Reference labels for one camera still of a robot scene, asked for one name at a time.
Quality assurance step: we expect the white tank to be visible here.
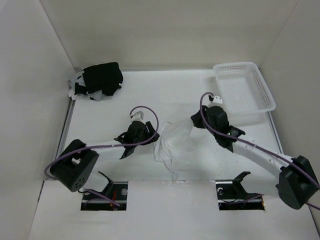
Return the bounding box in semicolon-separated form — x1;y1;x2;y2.
153;118;195;181
68;70;103;101

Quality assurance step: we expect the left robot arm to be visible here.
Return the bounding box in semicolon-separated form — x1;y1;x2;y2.
49;120;160;192

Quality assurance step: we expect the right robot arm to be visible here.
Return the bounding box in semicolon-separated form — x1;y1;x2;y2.
191;105;320;210

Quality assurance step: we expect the white tank top in pile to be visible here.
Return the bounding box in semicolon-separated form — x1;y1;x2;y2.
68;70;103;101

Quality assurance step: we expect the white plastic basket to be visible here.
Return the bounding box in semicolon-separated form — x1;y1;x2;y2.
213;62;276;115

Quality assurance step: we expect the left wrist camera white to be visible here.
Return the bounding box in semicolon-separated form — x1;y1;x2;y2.
130;111;145;124

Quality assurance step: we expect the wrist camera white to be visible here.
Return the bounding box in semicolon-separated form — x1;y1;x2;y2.
208;95;223;106
130;111;145;124

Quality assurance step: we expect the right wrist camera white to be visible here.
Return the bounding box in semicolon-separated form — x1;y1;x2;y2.
208;95;223;106

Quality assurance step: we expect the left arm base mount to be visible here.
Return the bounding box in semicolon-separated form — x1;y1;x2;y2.
78;171;129;212

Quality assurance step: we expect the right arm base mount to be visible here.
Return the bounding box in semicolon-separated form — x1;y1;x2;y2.
215;171;265;211

